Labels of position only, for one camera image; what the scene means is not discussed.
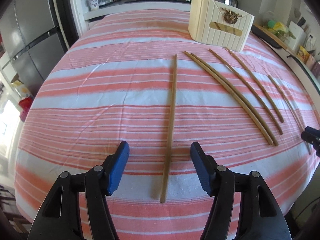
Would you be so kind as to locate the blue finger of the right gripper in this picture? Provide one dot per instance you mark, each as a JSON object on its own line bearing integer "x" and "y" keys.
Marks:
{"x": 312, "y": 136}

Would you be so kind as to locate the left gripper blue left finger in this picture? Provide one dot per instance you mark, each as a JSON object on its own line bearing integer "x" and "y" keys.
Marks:
{"x": 59, "y": 214}

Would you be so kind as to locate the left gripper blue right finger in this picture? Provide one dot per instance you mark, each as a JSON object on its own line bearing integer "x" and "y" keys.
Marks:
{"x": 260, "y": 216}

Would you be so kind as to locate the yellow snack packet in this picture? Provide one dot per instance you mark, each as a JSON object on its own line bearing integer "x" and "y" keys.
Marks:
{"x": 303, "y": 54}

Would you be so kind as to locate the yellow green plastic bag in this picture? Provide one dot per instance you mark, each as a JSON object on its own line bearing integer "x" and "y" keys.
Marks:
{"x": 277, "y": 28}

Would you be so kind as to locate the wooden cutting board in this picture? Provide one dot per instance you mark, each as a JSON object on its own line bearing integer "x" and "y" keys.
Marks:
{"x": 284, "y": 46}

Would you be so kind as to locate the cream ribbed utensil holder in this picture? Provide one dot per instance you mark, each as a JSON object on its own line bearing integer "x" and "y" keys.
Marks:
{"x": 215, "y": 23}

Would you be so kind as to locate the pink striped tablecloth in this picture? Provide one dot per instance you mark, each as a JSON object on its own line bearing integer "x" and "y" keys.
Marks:
{"x": 114, "y": 85}

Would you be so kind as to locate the grey refrigerator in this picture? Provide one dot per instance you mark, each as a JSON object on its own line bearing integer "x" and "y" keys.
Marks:
{"x": 33, "y": 39}

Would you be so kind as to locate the clear spice jar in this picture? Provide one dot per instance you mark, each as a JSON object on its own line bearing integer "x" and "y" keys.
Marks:
{"x": 93, "y": 5}

